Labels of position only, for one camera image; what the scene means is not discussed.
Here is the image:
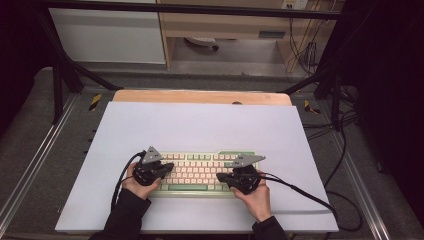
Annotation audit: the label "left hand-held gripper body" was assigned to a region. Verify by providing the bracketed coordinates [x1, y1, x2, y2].
[132, 145, 169, 187]

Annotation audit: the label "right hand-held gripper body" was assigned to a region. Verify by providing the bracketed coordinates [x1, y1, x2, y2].
[226, 153, 267, 196]

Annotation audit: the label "green and pink keyboard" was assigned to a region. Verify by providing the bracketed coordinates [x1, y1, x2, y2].
[146, 150, 263, 198]

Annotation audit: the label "person's left hand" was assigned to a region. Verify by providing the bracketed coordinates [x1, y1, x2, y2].
[121, 162, 163, 201]

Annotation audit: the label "person's right hand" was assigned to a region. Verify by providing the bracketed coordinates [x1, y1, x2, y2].
[229, 169, 273, 224]

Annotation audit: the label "wooden table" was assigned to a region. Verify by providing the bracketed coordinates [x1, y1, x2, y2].
[112, 89, 294, 107]

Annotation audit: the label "white chair base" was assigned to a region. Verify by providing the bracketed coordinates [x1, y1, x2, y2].
[184, 36, 221, 52]

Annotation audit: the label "white cabinet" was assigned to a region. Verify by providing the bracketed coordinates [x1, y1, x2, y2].
[48, 7, 167, 65]

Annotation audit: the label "light wooden desk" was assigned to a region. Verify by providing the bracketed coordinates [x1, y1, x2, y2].
[156, 0, 345, 70]

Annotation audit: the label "black curtain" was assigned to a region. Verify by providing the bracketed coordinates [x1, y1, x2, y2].
[0, 0, 56, 136]
[341, 0, 424, 228]

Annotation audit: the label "white power strip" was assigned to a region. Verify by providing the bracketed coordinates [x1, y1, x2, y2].
[281, 0, 310, 11]

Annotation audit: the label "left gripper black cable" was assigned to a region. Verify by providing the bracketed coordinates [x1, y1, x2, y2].
[110, 150, 148, 213]

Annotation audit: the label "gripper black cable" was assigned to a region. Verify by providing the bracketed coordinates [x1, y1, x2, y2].
[259, 171, 337, 214]
[110, 150, 148, 213]

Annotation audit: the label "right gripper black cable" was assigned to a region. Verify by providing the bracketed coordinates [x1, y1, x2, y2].
[259, 171, 337, 214]

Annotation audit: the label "black floor cables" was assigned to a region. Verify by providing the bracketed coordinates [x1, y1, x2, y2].
[301, 86, 365, 233]

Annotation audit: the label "aluminium floor rail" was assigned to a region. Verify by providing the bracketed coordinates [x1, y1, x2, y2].
[332, 132, 392, 240]
[0, 95, 80, 228]

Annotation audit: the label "black metal frame stand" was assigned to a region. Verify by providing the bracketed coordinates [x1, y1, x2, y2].
[34, 9, 125, 125]
[281, 64, 344, 132]

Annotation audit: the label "hanging black cable bundle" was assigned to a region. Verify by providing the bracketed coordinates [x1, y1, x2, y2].
[287, 16, 331, 77]

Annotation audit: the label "black metal frame crossbar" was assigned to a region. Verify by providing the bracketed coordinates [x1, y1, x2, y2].
[39, 0, 345, 20]

